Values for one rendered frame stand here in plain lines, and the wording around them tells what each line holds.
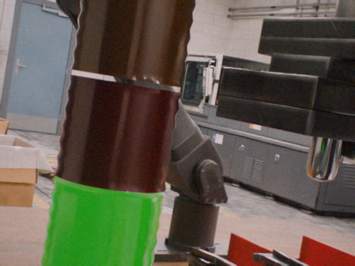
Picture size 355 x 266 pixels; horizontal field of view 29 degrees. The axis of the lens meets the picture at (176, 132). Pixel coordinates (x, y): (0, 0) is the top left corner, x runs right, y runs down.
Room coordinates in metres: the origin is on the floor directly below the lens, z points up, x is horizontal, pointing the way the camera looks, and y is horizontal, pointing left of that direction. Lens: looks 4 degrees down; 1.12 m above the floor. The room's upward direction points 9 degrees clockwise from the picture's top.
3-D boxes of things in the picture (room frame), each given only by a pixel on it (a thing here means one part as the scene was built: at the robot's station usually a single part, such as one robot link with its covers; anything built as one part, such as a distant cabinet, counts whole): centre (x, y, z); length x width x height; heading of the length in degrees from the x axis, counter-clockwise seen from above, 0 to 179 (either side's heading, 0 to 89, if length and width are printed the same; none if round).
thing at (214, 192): (0.90, -0.04, 1.00); 0.09 x 0.06 x 0.06; 33
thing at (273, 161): (9.83, -0.72, 0.49); 5.51 x 1.02 x 0.97; 28
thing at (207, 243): (0.91, -0.04, 0.94); 0.20 x 0.07 x 0.08; 121
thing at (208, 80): (9.44, -0.34, 1.27); 0.23 x 0.18 x 0.38; 118
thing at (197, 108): (9.88, -0.10, 1.21); 0.86 x 0.10 x 0.79; 28
